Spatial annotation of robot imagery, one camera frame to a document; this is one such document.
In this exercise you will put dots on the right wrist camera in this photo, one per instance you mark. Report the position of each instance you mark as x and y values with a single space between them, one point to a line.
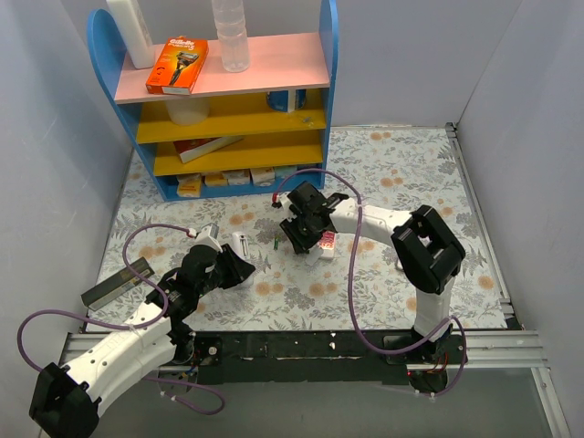
282 204

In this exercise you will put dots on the orange razor box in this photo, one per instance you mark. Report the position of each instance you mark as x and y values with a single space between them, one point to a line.
178 66

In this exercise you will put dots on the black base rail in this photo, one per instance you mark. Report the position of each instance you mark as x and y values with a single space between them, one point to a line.
296 356

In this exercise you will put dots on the yellow sponge pack left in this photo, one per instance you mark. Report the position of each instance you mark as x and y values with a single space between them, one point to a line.
189 186

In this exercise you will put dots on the white remote with screen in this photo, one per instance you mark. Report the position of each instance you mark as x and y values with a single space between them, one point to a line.
240 245

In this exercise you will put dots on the floral table mat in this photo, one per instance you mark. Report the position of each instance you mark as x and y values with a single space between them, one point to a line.
396 169

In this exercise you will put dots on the blue shelf unit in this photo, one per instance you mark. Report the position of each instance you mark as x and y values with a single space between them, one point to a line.
238 107

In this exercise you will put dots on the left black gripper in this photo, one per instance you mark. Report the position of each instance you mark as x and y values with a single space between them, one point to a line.
229 265

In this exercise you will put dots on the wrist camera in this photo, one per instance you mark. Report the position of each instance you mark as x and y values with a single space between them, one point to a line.
206 236
282 204

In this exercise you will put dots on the clear plastic water bottle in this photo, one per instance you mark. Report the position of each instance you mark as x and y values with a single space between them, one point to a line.
229 19

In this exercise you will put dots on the black flat bar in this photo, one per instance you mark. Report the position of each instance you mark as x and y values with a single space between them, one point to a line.
116 285

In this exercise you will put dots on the white bottle on shelf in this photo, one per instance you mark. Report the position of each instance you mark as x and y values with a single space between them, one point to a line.
132 27

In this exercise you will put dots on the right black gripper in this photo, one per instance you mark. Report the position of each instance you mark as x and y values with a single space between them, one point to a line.
300 233

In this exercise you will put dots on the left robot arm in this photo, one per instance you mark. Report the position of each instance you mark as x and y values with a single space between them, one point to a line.
68 400

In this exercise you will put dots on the blue white carton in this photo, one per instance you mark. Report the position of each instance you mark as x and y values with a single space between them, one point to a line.
286 101

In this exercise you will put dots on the white cup on shelf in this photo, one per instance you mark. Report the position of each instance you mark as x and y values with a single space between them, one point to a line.
188 111

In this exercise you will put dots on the red white remote control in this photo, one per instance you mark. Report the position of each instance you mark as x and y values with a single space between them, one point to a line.
327 245

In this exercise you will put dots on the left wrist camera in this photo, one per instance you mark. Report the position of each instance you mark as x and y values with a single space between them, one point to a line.
206 236

